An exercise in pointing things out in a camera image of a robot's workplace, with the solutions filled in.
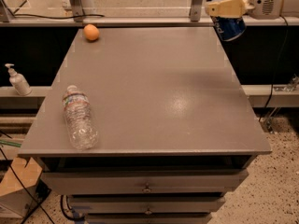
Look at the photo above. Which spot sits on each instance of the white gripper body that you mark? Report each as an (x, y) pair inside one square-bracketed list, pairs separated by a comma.
[(263, 4)]

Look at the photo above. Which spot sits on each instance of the blue pepsi can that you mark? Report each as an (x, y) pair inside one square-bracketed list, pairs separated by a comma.
[(229, 29)]

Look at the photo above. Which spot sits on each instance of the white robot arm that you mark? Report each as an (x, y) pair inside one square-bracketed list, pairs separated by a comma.
[(289, 8)]

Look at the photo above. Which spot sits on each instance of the grey drawer cabinet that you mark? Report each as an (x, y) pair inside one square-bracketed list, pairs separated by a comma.
[(176, 131)]

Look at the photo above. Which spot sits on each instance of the orange fruit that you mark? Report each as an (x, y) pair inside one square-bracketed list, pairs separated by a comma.
[(91, 32)]

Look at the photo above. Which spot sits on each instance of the clear plastic water bottle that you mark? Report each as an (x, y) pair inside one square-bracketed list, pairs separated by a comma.
[(78, 116)]

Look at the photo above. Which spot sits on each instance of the white pump dispenser bottle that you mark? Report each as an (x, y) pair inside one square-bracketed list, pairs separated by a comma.
[(18, 81)]

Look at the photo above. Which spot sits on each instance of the cardboard box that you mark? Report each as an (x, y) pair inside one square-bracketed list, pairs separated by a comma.
[(16, 194)]

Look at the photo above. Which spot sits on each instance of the right metal frame post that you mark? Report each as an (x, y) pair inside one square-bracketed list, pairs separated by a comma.
[(195, 10)]

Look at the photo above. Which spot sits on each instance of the metal frame post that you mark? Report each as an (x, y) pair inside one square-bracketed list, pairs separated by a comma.
[(195, 10), (77, 10)]

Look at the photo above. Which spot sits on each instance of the left metal frame post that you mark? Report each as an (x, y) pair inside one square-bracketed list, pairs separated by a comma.
[(77, 10)]

